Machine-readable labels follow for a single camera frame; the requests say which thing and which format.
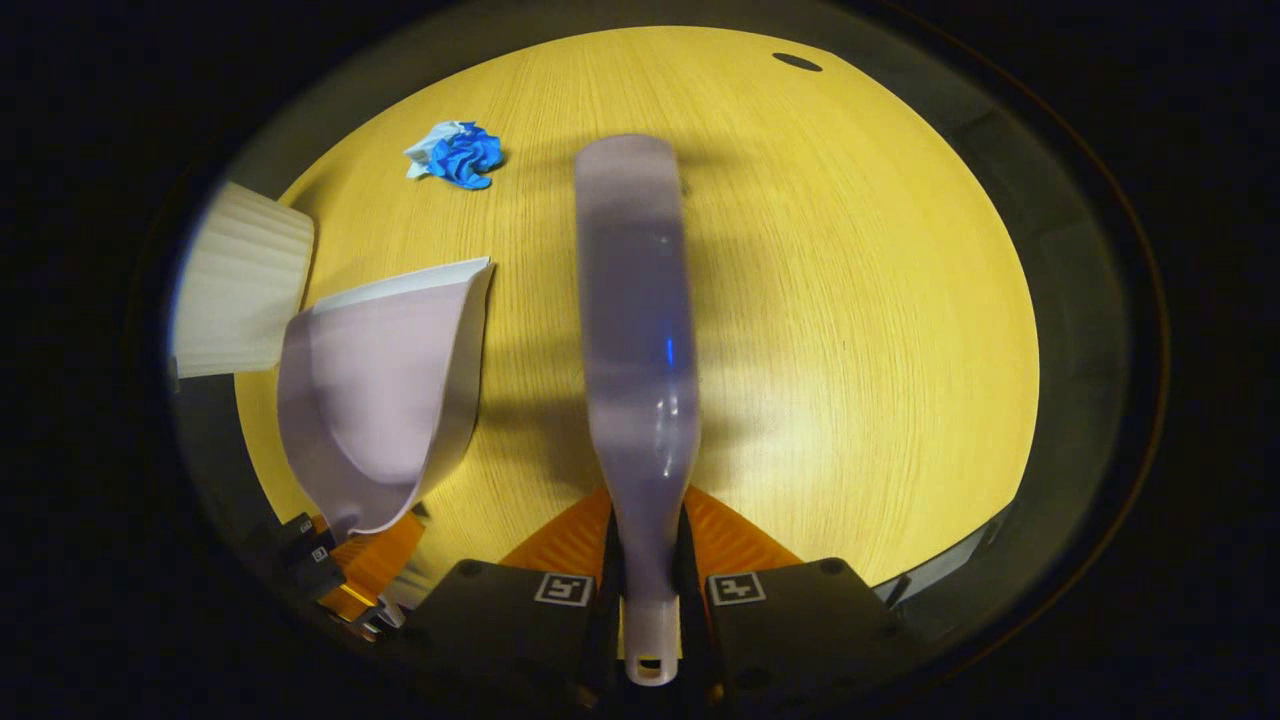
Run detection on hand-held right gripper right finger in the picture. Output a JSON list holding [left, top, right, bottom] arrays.
[[678, 485, 906, 706]]

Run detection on blue paper trash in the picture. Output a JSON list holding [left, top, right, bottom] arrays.
[[403, 121, 505, 191]]

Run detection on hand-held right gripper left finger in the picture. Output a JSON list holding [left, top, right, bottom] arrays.
[[412, 485, 615, 706]]

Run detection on small pink broom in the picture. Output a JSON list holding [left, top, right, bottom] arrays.
[[573, 134, 702, 688]]

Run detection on pink dustpan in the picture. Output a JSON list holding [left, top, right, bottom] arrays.
[[277, 257, 496, 538]]

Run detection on white garbage bin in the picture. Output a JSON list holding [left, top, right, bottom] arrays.
[[170, 182, 316, 379]]

